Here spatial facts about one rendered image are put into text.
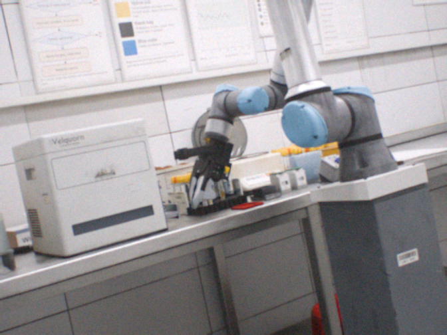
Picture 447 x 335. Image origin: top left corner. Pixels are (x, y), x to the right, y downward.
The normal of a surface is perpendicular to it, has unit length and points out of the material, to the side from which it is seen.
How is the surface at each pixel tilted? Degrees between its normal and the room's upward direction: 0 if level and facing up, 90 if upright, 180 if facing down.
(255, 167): 90
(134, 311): 90
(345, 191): 90
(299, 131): 98
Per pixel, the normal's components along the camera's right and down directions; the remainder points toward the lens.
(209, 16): 0.53, 0.00
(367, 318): -0.82, 0.19
